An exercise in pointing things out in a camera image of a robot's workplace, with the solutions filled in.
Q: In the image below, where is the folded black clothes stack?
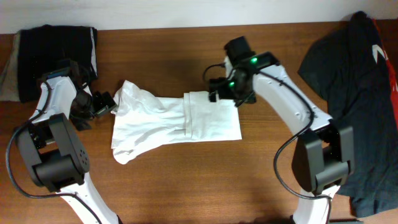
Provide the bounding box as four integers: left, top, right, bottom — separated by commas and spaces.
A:
1, 24, 98, 103

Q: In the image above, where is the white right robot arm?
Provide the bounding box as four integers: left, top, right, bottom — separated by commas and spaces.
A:
209, 50, 355, 223

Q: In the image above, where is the white t-shirt with robot print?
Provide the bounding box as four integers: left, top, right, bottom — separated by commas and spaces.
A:
111, 81, 242, 164

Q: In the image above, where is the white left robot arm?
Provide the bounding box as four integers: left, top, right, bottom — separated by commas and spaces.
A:
12, 67, 121, 223

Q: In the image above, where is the black garment pile on right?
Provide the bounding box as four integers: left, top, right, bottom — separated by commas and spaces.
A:
298, 11, 397, 218

